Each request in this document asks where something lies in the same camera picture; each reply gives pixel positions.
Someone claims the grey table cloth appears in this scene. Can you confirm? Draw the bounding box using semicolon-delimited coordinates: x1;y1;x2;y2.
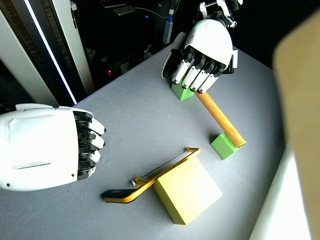
0;43;287;240

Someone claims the blurred tan panel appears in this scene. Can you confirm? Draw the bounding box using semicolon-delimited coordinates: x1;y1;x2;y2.
272;11;320;240

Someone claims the grey power bank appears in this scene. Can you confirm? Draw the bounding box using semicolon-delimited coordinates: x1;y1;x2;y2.
113;5;136;16

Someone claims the round wooden dowel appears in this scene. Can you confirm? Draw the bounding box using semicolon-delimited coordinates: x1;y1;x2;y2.
194;91;247;148

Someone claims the yellow wooden block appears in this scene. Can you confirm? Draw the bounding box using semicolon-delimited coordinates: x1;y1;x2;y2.
152;155;224;225

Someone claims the bright light strip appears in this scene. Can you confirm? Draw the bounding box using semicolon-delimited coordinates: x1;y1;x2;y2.
23;0;78;105

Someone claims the white backdrop sheet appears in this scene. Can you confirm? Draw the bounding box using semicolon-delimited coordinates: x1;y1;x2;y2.
248;147;313;240

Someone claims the white frame post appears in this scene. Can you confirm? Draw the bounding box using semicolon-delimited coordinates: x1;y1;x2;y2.
0;9;60;107
51;0;96;95

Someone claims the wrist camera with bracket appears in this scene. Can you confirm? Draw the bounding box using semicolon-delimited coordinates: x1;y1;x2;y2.
227;49;240;75

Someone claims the green wooden support block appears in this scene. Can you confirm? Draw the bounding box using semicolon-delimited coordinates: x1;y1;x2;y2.
209;132;248;160
171;81;195;102

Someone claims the yellow hacksaw with black handle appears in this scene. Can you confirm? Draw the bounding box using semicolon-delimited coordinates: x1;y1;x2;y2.
102;147;201;205

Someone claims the grey and blue USB adapter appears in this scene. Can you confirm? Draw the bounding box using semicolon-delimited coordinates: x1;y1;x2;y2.
162;14;175;45

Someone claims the dark flat phone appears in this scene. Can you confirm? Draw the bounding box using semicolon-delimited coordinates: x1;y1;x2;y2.
99;0;127;8

